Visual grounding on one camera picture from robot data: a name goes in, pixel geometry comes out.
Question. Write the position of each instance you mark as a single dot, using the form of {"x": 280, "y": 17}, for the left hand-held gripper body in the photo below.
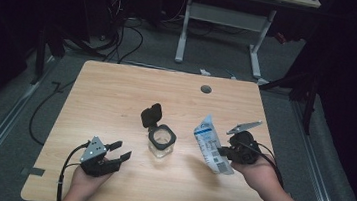
{"x": 93, "y": 155}

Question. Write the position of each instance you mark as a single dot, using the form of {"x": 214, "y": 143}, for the grey tape strip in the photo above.
{"x": 34, "y": 172}

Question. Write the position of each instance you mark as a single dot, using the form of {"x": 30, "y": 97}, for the black stand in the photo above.
{"x": 39, "y": 59}
{"x": 309, "y": 107}

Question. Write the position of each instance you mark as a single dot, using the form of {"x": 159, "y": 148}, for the white-framed desk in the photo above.
{"x": 225, "y": 16}

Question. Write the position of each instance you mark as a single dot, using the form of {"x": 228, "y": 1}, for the glass jar with black lid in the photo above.
{"x": 154, "y": 138}

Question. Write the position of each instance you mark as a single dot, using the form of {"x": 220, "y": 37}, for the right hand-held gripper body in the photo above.
{"x": 245, "y": 151}

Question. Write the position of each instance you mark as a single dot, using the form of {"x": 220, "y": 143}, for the white scrap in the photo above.
{"x": 204, "y": 72}

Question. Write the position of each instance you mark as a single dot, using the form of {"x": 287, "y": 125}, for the white printed bag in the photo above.
{"x": 209, "y": 140}

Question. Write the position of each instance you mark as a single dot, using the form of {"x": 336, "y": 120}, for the person's left hand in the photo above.
{"x": 85, "y": 184}

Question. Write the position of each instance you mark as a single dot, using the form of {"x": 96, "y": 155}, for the person's right hand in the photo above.
{"x": 260, "y": 176}

